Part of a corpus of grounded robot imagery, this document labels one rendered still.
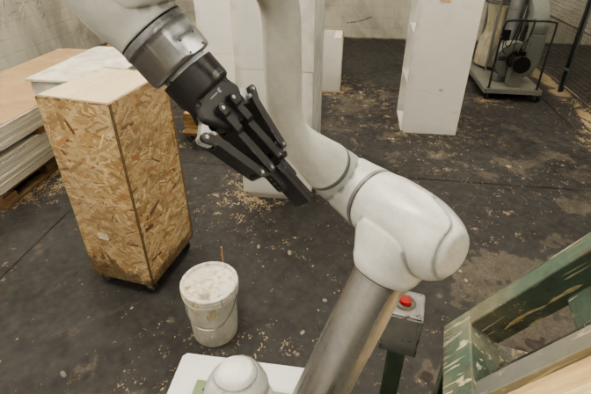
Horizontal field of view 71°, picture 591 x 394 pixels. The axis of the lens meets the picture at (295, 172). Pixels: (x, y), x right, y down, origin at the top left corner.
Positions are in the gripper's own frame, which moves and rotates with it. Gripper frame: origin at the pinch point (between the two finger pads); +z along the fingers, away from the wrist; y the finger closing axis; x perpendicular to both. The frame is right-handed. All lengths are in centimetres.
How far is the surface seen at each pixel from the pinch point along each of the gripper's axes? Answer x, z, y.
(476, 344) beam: 24, 88, 33
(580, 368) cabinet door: -6, 78, 21
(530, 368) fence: 5, 80, 21
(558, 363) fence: -2, 78, 22
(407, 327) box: 39, 76, 30
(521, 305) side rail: 11, 85, 43
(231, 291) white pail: 144, 66, 46
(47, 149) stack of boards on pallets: 355, -64, 120
